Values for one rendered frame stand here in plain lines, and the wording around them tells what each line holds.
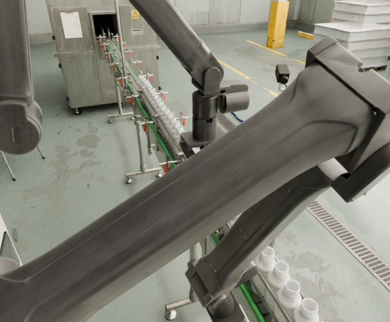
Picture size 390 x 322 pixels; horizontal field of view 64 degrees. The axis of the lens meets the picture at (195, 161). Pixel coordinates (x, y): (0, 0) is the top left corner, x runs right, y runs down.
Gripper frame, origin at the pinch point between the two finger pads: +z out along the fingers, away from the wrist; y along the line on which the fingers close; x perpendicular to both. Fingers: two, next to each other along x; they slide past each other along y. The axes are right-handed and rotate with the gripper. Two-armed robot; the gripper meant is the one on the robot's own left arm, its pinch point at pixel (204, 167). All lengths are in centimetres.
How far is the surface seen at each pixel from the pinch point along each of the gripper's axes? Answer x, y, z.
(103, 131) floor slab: -321, 13, 142
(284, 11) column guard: -672, -479, 59
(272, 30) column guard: -683, -458, 106
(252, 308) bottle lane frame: 16.7, -9.0, 41.1
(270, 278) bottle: 17.9, -12.5, 27.5
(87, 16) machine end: -389, 5, 13
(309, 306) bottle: 28.7, -16.2, 26.0
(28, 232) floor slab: -156, 90, 141
